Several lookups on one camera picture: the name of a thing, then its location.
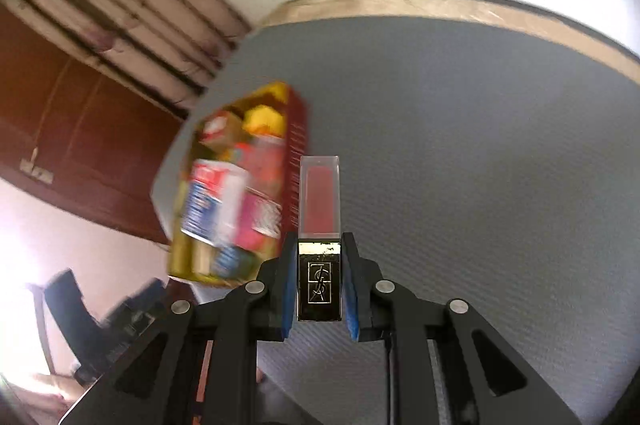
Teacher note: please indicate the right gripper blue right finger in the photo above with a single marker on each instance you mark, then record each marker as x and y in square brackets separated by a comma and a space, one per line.
[443, 361]

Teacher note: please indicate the beige patterned curtain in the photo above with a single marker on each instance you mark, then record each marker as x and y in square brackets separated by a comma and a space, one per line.
[166, 51]

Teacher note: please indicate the grey honeycomb mesh mat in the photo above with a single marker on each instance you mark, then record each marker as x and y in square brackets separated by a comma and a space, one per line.
[479, 163]

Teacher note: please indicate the yellow red striped wooden cube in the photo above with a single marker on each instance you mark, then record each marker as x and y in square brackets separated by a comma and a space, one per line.
[264, 120]

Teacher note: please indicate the gold cap red lipstick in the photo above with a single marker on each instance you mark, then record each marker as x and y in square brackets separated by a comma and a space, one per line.
[319, 249]

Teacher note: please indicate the red barcode clear box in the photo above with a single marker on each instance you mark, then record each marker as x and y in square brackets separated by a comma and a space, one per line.
[222, 130]

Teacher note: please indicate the red gold toffee tin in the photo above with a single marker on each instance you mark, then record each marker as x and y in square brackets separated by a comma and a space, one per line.
[190, 259]

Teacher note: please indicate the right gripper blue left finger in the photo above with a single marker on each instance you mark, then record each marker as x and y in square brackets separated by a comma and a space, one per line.
[197, 364]

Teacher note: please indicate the brown wooden cabinet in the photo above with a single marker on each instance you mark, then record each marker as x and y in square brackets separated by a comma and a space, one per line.
[76, 139]

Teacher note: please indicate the pink packet clear wrap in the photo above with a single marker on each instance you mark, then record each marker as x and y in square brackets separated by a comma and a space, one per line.
[259, 223]

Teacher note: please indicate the clear plastic box blue label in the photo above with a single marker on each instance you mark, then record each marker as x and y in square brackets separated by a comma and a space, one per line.
[214, 201]

